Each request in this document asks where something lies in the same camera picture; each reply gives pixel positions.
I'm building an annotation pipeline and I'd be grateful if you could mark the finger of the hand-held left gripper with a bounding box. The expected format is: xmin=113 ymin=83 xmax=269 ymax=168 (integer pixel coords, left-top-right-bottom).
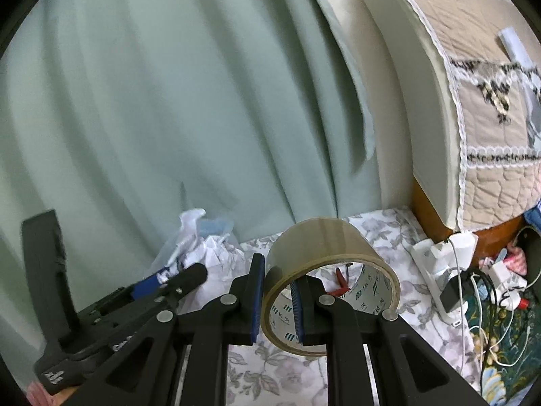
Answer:
xmin=129 ymin=262 xmax=209 ymax=305

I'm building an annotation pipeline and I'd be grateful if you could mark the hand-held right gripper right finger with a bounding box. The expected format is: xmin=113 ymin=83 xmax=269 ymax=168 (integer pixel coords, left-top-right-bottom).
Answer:
xmin=289 ymin=277 xmax=487 ymax=406

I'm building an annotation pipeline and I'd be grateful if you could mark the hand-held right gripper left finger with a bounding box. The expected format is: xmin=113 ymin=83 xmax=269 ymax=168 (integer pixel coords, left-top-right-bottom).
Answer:
xmin=80 ymin=254 xmax=266 ymax=406

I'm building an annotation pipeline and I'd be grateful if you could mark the white paper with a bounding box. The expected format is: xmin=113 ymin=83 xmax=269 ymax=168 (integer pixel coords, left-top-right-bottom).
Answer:
xmin=156 ymin=237 xmax=254 ymax=318

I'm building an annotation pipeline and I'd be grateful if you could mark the red hair claw clip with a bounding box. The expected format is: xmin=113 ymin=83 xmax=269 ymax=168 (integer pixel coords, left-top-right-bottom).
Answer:
xmin=330 ymin=266 xmax=351 ymax=297

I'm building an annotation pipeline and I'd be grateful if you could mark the brown packing tape roll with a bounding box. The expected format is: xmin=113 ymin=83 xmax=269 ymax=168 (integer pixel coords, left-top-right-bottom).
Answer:
xmin=261 ymin=218 xmax=402 ymax=358

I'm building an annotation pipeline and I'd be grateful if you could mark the floral printed blanket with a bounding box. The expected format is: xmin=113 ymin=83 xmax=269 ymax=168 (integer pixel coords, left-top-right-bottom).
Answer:
xmin=182 ymin=207 xmax=483 ymax=406

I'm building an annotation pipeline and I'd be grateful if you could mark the white power strip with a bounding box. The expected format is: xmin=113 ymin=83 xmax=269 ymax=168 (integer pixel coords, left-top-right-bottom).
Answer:
xmin=412 ymin=237 xmax=466 ymax=326

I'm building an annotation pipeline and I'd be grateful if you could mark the black power adapter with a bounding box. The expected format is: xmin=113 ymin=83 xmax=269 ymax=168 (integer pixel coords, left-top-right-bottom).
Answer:
xmin=440 ymin=271 xmax=478 ymax=314

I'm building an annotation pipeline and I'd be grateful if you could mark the white charger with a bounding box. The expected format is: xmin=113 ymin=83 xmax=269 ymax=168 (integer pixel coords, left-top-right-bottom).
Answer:
xmin=448 ymin=232 xmax=478 ymax=271

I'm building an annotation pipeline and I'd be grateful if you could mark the green curtain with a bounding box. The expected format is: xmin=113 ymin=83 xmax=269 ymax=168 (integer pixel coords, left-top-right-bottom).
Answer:
xmin=0 ymin=0 xmax=381 ymax=326

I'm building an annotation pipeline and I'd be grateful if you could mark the dark green floral cloth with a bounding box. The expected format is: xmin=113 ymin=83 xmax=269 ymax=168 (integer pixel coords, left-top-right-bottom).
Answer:
xmin=465 ymin=296 xmax=541 ymax=406

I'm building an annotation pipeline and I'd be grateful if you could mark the beige quilted cover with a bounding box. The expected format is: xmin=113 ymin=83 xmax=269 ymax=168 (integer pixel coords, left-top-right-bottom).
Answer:
xmin=380 ymin=0 xmax=541 ymax=231

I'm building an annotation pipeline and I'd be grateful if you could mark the wooden bed frame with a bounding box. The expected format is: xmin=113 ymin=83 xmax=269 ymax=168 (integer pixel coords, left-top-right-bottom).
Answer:
xmin=412 ymin=175 xmax=529 ymax=242

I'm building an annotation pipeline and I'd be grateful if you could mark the white cable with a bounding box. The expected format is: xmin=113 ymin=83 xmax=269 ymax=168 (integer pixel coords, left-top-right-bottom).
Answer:
xmin=465 ymin=275 xmax=533 ymax=373

